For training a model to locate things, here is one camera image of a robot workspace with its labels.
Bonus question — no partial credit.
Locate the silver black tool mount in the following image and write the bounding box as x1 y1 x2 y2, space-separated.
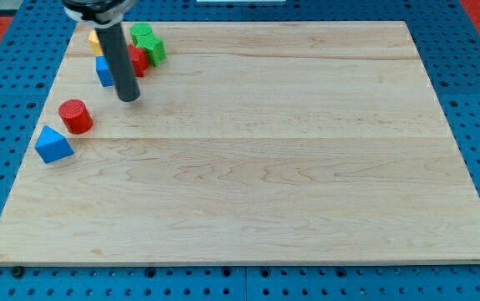
62 0 136 28

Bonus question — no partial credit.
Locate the red cylinder block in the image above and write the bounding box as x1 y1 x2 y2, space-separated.
58 99 93 135

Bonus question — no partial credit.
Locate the green cylinder block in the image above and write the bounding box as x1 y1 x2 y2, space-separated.
130 23 153 46

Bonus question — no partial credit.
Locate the yellow block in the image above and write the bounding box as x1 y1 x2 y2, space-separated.
88 29 103 57

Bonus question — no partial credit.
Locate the wooden board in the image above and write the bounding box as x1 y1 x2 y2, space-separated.
0 21 480 267

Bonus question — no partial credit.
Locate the blue triangle block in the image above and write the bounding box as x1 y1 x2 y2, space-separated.
34 125 74 164

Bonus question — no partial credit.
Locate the blue cube block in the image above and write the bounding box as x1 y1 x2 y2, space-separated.
95 56 114 87

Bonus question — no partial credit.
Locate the green star block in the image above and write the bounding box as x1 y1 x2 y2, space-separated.
136 35 166 67

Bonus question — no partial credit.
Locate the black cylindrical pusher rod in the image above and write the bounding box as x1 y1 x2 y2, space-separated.
95 23 140 102

